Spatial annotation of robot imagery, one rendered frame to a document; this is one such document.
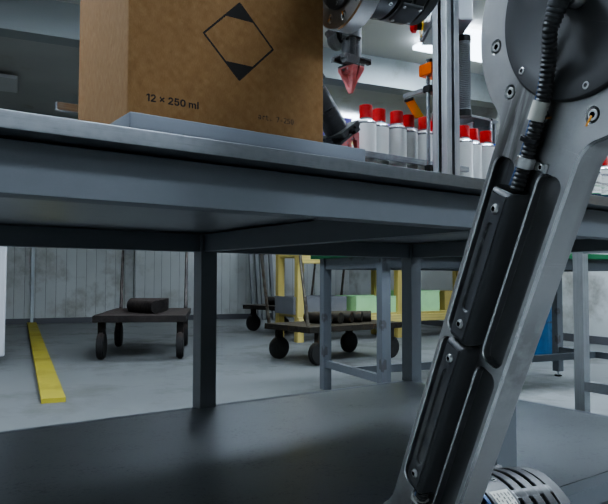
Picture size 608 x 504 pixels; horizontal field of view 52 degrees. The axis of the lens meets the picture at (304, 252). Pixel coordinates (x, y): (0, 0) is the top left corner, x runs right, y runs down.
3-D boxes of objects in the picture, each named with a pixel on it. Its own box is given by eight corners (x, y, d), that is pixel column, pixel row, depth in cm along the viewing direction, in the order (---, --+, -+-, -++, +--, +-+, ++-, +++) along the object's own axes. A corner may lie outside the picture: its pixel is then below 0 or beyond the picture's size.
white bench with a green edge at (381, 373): (557, 374, 434) (556, 259, 438) (658, 391, 366) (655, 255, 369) (310, 394, 355) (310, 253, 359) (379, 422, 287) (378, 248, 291)
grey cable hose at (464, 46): (463, 119, 163) (462, 40, 164) (474, 116, 161) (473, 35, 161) (454, 117, 161) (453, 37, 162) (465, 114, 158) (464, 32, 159)
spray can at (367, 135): (369, 190, 157) (369, 109, 158) (380, 187, 152) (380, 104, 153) (351, 188, 155) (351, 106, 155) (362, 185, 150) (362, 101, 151)
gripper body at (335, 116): (335, 134, 155) (320, 108, 153) (362, 125, 147) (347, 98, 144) (319, 147, 152) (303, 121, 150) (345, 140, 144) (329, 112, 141)
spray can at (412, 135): (402, 195, 166) (401, 119, 167) (420, 194, 164) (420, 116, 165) (395, 192, 162) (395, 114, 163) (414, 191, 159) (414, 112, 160)
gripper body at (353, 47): (330, 64, 178) (330, 38, 178) (357, 71, 184) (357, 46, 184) (344, 58, 172) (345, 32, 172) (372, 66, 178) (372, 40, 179)
